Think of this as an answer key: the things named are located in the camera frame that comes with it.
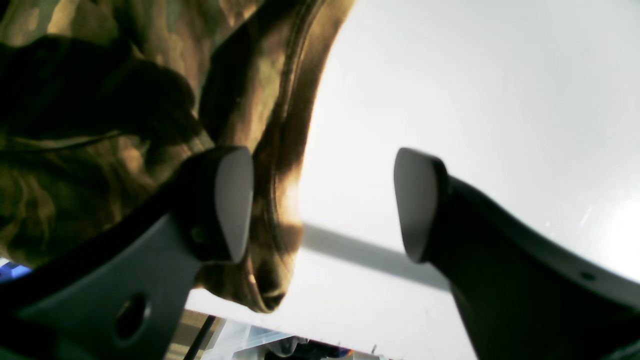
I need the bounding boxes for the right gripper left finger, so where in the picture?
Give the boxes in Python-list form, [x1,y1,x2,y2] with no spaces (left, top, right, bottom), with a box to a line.
[1,146,254,360]

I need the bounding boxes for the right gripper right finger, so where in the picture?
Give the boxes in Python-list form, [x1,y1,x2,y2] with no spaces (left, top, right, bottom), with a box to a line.
[393,147,640,360]

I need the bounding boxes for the camouflage t-shirt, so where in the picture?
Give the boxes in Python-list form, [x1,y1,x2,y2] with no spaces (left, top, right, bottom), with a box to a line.
[0,0,354,313]

